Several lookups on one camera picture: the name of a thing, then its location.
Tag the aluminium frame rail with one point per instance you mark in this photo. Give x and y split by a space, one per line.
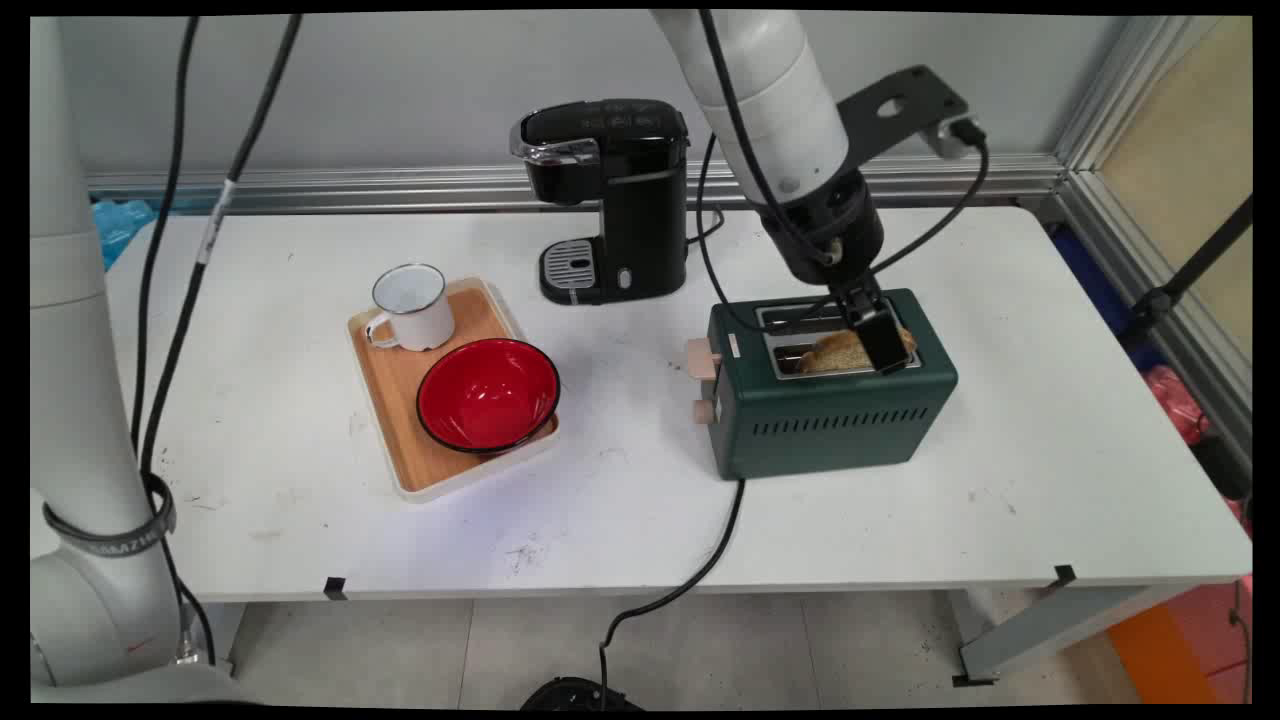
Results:
1130 190
400 185

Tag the orange floor object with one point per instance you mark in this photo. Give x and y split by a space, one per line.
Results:
1165 655

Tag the beige toaster dial knob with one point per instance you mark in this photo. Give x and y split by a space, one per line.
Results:
704 411

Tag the red plastic bag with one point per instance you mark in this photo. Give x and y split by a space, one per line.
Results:
1175 400

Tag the black coffee maker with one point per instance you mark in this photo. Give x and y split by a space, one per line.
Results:
640 200

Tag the blue plastic bag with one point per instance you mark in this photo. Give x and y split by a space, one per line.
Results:
120 230

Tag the beige toaster lever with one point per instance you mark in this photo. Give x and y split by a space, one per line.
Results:
702 358

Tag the black tripod stand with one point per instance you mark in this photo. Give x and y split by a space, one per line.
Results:
1195 265

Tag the wooden tray with white rim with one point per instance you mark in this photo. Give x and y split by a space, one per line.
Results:
400 400

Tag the grey table leg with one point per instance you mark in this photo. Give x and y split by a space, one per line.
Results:
235 635
1060 630

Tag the toasted bread slice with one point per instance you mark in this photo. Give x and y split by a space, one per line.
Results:
835 352

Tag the round black floor object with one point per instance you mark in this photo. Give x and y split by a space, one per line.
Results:
575 695

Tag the blue box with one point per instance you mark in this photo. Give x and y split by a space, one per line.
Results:
1095 290

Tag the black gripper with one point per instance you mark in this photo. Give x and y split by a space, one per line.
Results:
825 225

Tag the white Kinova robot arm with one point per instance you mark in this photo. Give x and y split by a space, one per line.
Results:
80 400

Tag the dark green toaster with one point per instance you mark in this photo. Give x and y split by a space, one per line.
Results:
830 420

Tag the white enamel mug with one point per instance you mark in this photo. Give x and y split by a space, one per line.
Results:
420 315

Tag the red bowl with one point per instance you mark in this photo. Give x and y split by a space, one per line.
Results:
487 395

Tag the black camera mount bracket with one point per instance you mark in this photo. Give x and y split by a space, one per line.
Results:
915 105

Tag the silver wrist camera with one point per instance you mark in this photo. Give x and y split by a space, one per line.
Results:
950 138

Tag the black tape piece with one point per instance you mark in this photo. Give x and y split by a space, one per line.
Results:
335 588
1065 576

